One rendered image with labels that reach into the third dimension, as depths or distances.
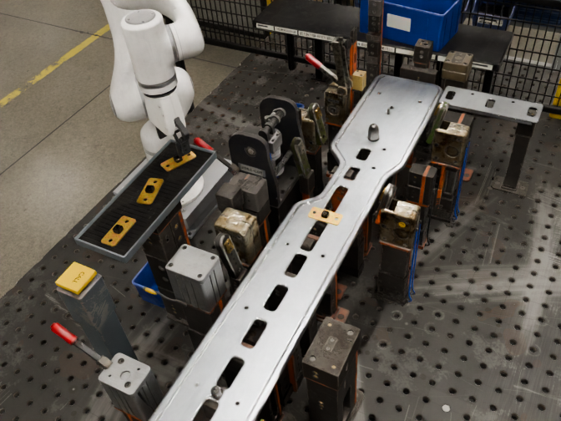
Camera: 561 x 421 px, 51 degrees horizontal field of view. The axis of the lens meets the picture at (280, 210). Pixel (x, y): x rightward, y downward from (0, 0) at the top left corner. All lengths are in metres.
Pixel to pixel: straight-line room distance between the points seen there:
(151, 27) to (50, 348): 0.96
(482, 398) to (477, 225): 0.58
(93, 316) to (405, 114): 1.05
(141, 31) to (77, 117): 2.69
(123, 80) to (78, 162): 1.90
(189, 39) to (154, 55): 0.08
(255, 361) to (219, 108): 1.38
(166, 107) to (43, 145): 2.48
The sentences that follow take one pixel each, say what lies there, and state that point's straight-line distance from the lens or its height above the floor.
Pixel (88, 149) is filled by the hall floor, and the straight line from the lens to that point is 3.58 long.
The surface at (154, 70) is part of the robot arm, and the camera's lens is 1.25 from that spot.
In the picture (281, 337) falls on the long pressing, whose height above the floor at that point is 1.00.
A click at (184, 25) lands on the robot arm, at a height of 1.50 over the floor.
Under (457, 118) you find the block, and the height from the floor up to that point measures 0.98.
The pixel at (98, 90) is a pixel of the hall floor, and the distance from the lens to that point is 4.07.
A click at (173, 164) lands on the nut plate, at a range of 1.44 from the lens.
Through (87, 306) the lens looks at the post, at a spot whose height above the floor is 1.11.
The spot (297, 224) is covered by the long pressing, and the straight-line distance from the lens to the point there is 1.46.
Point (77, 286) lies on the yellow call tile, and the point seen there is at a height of 1.16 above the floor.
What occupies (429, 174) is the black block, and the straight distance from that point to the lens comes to 1.62.
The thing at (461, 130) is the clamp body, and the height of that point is 1.04.
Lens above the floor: 2.06
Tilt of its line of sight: 45 degrees down
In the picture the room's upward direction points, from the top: 6 degrees counter-clockwise
